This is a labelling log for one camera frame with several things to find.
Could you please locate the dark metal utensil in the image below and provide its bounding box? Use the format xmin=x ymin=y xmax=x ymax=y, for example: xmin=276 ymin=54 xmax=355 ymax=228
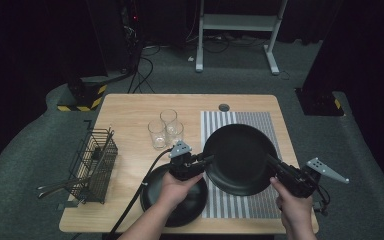
xmin=36 ymin=177 xmax=94 ymax=191
xmin=37 ymin=182 xmax=96 ymax=200

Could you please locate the dark equipment cabinet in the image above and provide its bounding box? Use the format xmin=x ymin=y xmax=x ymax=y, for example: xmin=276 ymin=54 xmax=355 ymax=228
xmin=85 ymin=0 xmax=145 ymax=74

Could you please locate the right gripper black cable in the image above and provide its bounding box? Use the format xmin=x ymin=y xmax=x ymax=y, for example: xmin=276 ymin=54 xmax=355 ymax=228
xmin=313 ymin=184 xmax=332 ymax=217

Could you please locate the clear drinking glass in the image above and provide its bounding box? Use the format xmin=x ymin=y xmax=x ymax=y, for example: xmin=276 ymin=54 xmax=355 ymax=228
xmin=147 ymin=119 xmax=168 ymax=151
xmin=166 ymin=121 xmax=185 ymax=149
xmin=159 ymin=108 xmax=179 ymax=132

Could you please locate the black floor cable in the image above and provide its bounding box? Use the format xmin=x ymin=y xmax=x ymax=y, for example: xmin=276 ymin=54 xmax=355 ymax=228
xmin=126 ymin=55 xmax=156 ymax=95
xmin=201 ymin=33 xmax=268 ymax=55

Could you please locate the person's right hand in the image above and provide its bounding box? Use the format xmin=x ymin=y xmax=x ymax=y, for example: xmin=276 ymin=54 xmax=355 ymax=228
xmin=269 ymin=176 xmax=315 ymax=225

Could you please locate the black yellow striped stand base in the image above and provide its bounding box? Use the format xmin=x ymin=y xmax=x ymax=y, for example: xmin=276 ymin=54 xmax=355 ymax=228
xmin=56 ymin=77 xmax=109 ymax=113

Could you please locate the black stand base yellow mark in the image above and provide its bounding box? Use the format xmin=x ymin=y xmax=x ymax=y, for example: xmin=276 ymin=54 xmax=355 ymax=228
xmin=294 ymin=87 xmax=345 ymax=117

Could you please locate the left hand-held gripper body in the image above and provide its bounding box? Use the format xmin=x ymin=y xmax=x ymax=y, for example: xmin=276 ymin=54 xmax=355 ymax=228
xmin=168 ymin=140 xmax=206 ymax=182

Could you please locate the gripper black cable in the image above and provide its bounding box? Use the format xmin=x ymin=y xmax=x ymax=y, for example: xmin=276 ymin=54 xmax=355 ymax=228
xmin=313 ymin=184 xmax=332 ymax=217
xmin=106 ymin=147 xmax=174 ymax=240

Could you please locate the black wire cutlery basket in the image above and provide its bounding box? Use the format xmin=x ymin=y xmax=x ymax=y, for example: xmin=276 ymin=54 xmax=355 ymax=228
xmin=67 ymin=119 xmax=119 ymax=205

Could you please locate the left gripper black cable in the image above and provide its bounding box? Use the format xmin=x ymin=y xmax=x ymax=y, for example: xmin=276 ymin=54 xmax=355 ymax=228
xmin=106 ymin=147 xmax=174 ymax=240

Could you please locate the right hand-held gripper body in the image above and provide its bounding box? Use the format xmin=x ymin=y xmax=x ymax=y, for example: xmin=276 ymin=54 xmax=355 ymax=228
xmin=274 ymin=157 xmax=351 ymax=199

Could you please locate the person's left hand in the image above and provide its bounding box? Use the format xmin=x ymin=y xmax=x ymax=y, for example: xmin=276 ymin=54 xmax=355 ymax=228
xmin=157 ymin=171 xmax=205 ymax=215

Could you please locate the black plate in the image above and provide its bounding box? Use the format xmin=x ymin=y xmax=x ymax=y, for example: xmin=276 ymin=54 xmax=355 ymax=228
xmin=139 ymin=163 xmax=210 ymax=229
xmin=202 ymin=123 xmax=280 ymax=197

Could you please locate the white metal stand frame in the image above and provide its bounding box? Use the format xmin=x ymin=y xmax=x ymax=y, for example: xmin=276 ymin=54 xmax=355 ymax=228
xmin=195 ymin=0 xmax=289 ymax=76

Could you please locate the grey striped placemat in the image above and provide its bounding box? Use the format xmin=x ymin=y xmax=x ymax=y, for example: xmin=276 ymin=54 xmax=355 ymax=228
xmin=200 ymin=110 xmax=285 ymax=220

